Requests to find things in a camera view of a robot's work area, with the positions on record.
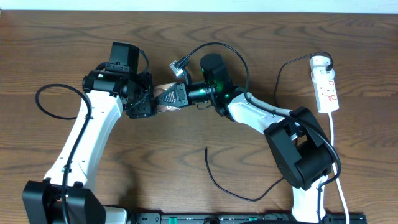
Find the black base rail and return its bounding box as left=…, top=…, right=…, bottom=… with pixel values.
left=127, top=212, right=368, bottom=224

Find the black charger cable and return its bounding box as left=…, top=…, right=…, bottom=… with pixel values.
left=204, top=51, right=335, bottom=202

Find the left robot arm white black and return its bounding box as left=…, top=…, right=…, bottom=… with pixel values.
left=22, top=42, right=155, bottom=223

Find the white power strip cord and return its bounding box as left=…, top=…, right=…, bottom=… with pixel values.
left=328, top=112, right=351, bottom=224

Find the white power strip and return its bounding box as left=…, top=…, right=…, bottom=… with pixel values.
left=310, top=67, right=339, bottom=114

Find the white charger plug adapter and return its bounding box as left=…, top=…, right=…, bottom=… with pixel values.
left=310, top=55, right=331, bottom=70

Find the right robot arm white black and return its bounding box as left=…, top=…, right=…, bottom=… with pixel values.
left=155, top=53, right=340, bottom=223

